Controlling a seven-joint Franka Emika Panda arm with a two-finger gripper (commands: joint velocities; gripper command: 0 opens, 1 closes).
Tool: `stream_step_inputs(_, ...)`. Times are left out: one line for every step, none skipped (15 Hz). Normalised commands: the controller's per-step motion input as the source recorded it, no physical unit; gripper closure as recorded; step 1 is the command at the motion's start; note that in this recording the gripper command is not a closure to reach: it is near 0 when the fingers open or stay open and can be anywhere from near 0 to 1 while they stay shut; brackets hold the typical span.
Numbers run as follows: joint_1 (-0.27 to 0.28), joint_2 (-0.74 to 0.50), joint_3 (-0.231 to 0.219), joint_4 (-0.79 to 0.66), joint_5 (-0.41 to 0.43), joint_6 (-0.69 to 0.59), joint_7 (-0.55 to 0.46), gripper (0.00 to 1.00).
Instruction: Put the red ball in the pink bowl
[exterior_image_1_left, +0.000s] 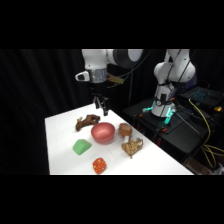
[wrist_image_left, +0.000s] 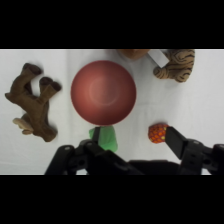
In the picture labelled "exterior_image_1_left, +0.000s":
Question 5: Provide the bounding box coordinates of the red orange dotted ball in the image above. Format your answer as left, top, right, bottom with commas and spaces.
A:
92, 157, 108, 175

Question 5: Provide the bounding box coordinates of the dark brown plush toy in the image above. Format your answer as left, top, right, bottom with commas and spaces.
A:
74, 113, 101, 132

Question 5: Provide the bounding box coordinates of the green soft block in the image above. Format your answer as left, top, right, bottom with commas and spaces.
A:
72, 138, 93, 156

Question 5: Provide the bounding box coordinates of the black curtain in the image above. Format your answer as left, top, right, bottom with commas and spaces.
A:
0, 49, 224, 176

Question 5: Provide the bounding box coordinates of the pink bowl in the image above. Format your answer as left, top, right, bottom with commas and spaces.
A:
90, 121, 117, 145

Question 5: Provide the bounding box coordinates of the tan spotted plush toy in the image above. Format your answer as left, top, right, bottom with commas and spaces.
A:
120, 137, 145, 160

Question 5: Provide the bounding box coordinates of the tan circuit board on wrist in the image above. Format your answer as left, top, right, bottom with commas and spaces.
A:
106, 74, 125, 86

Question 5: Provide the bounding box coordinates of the yellow cable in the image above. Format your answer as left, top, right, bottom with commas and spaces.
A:
187, 97, 224, 170

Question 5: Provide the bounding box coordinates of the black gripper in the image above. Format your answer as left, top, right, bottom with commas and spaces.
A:
89, 81, 110, 117

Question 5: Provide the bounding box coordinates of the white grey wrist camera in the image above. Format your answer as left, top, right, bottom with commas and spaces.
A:
75, 70, 91, 83

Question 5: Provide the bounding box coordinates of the brown round toy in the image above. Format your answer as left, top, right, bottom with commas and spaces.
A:
118, 122, 133, 138

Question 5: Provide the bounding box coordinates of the black robot stand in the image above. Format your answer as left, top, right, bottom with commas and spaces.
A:
122, 97, 224, 164

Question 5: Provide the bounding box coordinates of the black laptop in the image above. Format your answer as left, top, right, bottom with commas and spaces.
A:
179, 85, 224, 108

